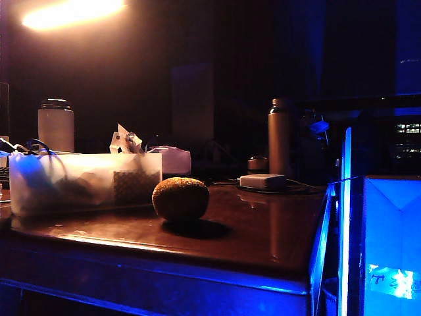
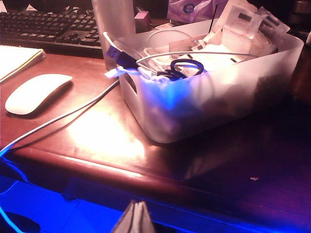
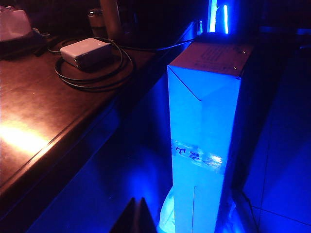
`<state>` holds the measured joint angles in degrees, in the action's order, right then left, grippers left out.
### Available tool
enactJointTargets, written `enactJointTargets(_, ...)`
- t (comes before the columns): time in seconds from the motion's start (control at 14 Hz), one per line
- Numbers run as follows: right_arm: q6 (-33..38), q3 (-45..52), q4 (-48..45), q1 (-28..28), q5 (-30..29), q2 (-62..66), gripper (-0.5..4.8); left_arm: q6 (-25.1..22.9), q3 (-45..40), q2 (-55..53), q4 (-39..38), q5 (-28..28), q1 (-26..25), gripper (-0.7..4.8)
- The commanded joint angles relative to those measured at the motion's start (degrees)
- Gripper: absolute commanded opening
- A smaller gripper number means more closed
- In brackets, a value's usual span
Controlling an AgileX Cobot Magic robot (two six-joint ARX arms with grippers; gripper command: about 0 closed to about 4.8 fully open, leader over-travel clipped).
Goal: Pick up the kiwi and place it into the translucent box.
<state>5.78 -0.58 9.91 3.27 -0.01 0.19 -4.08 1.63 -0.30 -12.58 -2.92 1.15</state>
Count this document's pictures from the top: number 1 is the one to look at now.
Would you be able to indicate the tall metal thermos bottle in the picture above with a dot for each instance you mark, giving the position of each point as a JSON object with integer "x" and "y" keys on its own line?
{"x": 279, "y": 138}

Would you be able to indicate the white power adapter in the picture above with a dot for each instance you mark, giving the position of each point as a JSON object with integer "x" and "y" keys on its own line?
{"x": 261, "y": 181}

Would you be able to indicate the white tape label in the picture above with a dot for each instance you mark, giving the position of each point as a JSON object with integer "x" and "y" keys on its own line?
{"x": 391, "y": 279}

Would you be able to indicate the large blue-lit carton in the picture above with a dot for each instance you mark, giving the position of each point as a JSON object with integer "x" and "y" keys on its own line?
{"x": 393, "y": 237}

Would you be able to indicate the glowing ceiling lamp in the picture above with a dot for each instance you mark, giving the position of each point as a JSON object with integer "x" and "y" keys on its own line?
{"x": 70, "y": 13}

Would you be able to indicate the brown fuzzy kiwi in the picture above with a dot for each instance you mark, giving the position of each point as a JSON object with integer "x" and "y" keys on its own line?
{"x": 180, "y": 198}

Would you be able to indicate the white cardboard box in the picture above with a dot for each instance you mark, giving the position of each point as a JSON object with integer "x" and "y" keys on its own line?
{"x": 176, "y": 161}

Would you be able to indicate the white jar with dark lid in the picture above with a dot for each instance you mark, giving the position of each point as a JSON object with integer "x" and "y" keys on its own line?
{"x": 56, "y": 128}

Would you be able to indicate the lit background monitor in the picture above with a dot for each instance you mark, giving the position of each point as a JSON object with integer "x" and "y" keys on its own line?
{"x": 408, "y": 136}

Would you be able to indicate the small metal cup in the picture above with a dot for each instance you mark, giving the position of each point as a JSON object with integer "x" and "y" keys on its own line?
{"x": 257, "y": 165}

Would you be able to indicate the blue-lit vertical post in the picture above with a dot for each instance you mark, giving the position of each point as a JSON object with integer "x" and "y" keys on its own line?
{"x": 345, "y": 214}

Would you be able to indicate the brown wooden table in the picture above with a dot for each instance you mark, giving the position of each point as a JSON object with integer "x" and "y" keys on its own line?
{"x": 197, "y": 250}

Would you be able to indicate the dark checkered pouch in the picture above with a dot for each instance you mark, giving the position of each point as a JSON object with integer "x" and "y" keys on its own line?
{"x": 135, "y": 186}

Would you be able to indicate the translucent plastic storage box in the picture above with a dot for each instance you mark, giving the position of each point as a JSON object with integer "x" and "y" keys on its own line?
{"x": 82, "y": 184}

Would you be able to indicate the crumpled white paper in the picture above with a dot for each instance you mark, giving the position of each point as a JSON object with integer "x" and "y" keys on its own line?
{"x": 125, "y": 140}

